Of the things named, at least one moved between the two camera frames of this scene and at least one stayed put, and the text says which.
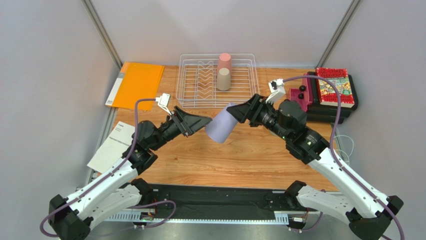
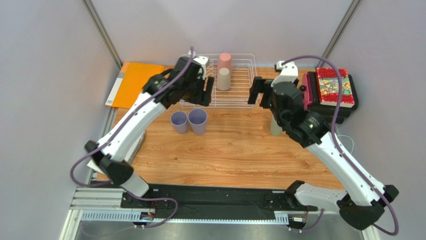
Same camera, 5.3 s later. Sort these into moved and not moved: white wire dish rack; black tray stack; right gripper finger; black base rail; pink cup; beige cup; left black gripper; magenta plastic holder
Moved: left black gripper; right gripper finger
Not moved: magenta plastic holder; black base rail; black tray stack; white wire dish rack; beige cup; pink cup
